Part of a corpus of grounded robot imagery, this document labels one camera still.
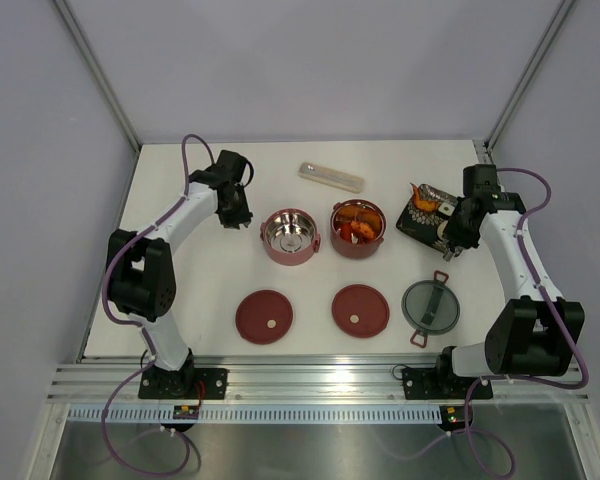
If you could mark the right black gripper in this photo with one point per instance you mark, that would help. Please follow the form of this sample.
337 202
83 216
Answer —
451 232

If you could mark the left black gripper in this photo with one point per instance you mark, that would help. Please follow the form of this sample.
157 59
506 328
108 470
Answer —
241 217

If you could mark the pink steel bowl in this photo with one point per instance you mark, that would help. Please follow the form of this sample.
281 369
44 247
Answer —
290 237

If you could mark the orange fried chicken piece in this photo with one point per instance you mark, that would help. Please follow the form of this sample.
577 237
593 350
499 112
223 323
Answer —
364 232

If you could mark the dark red steel bowl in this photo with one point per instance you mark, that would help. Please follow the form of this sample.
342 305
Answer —
360 210

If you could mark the red sausage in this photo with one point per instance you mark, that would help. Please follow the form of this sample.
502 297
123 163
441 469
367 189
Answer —
347 233

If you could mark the dark red lid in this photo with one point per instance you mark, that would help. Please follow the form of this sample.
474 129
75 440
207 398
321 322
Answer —
360 311
264 317

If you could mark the metal tongs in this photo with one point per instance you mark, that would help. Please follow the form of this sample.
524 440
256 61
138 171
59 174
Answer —
445 235

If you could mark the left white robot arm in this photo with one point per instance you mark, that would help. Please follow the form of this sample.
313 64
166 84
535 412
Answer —
140 283

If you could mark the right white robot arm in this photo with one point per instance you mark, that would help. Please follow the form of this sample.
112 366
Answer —
536 333

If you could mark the black floral food tray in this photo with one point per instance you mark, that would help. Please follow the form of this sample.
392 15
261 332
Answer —
422 226

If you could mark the orange shrimp on tray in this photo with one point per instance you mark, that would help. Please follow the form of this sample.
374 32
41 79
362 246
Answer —
423 204

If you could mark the grey transparent lid with handle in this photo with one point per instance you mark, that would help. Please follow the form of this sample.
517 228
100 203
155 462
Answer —
431 308

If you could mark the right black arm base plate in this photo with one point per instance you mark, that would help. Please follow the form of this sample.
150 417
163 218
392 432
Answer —
428 384

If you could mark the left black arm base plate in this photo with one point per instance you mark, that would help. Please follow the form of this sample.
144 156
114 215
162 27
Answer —
188 384

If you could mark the aluminium front rail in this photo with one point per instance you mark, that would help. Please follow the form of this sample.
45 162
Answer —
253 379

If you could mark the white slotted cable duct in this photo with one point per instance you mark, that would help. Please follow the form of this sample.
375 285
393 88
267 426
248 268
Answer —
259 414

